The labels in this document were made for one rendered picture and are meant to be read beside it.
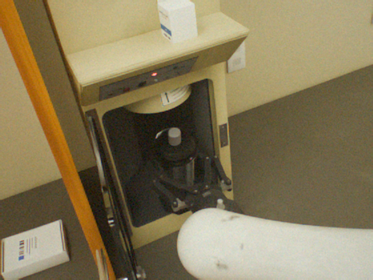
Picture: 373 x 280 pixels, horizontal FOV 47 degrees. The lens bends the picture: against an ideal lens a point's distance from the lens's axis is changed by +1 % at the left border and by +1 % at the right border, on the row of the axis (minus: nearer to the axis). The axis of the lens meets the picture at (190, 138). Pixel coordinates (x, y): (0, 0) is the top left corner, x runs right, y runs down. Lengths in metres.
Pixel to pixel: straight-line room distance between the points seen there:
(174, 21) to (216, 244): 0.39
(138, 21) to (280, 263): 0.51
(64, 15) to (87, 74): 0.12
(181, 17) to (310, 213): 0.68
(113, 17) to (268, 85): 0.94
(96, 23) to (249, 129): 0.83
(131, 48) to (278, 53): 0.90
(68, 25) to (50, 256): 0.62
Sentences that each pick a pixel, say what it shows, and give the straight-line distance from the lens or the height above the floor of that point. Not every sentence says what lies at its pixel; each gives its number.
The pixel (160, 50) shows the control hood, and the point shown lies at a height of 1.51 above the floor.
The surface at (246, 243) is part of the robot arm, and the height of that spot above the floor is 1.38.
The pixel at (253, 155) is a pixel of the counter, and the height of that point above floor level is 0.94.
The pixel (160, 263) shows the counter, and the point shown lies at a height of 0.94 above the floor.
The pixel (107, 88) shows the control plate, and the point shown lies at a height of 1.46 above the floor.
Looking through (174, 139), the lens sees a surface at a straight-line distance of 0.91.
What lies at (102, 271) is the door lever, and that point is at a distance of 0.80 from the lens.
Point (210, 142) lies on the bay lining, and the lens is 1.08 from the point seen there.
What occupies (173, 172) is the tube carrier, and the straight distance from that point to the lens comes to 0.96.
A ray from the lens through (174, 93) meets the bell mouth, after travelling 0.95.
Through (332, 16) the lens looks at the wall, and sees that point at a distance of 1.70.
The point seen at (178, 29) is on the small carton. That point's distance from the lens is 0.77.
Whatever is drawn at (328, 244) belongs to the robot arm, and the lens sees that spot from 0.53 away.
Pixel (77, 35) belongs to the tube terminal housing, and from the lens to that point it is 0.81.
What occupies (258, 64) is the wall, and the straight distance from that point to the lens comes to 1.57.
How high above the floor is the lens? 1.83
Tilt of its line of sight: 37 degrees down
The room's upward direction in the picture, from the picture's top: 8 degrees counter-clockwise
